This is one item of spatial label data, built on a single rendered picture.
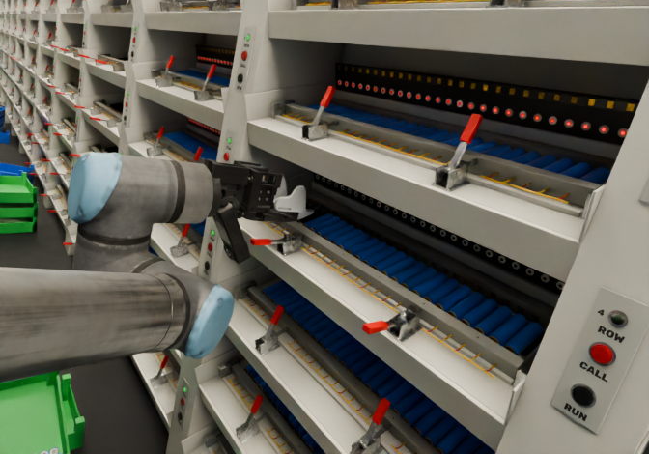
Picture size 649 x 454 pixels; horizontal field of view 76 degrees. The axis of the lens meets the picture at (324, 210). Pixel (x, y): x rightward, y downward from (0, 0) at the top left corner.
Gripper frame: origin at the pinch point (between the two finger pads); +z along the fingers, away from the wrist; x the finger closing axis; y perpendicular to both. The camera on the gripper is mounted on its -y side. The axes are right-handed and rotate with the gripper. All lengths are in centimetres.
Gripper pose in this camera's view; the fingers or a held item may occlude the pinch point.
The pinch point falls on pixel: (300, 211)
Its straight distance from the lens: 77.0
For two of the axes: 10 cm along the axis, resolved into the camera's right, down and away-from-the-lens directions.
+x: -6.3, -3.3, 7.0
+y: 2.5, -9.4, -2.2
